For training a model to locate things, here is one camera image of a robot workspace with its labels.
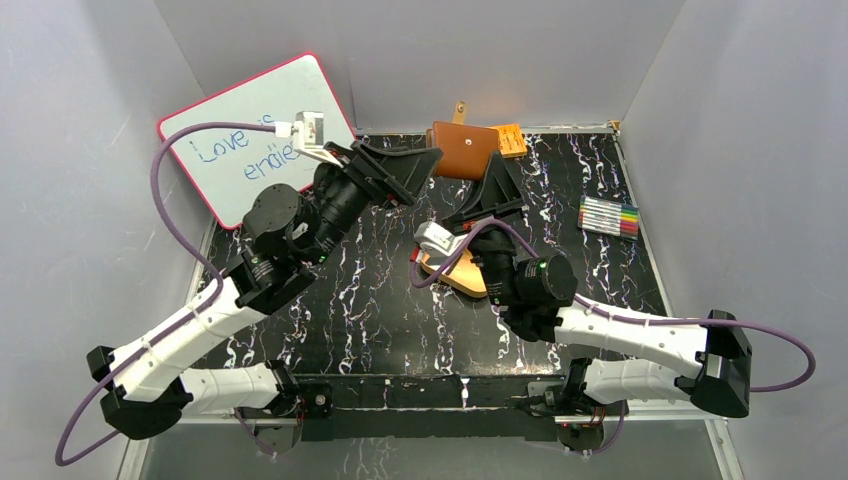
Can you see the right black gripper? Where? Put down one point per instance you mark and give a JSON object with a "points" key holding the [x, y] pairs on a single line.
{"points": [[499, 197]]}

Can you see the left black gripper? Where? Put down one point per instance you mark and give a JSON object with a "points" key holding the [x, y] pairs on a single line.
{"points": [[374, 175]]}

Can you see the brown leather card holder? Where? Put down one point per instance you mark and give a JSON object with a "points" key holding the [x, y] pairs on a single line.
{"points": [[466, 148]]}

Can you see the gold oval tin tray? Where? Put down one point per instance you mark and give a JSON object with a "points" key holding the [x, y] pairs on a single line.
{"points": [[463, 276]]}

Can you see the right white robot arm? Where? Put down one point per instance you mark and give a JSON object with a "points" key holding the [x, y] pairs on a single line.
{"points": [[706, 362]]}

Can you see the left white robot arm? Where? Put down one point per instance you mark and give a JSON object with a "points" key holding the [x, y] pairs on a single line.
{"points": [[151, 383]]}

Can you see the orange book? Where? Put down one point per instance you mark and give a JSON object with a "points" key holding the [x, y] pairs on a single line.
{"points": [[511, 140]]}

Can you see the colour marker pen set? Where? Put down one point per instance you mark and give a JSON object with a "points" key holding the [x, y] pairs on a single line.
{"points": [[609, 218]]}

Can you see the pink framed whiteboard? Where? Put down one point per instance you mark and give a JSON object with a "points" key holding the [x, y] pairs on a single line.
{"points": [[230, 167]]}

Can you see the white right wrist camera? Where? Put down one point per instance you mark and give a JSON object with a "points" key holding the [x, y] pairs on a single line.
{"points": [[437, 242]]}

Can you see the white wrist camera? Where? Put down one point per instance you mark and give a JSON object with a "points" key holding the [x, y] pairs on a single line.
{"points": [[437, 242], [307, 136]]}

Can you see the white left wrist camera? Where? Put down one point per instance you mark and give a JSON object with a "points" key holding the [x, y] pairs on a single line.
{"points": [[307, 136]]}

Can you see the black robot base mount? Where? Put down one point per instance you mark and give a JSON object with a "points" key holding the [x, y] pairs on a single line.
{"points": [[534, 408]]}

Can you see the aluminium rail frame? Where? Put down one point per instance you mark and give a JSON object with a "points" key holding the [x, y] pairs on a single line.
{"points": [[657, 440]]}

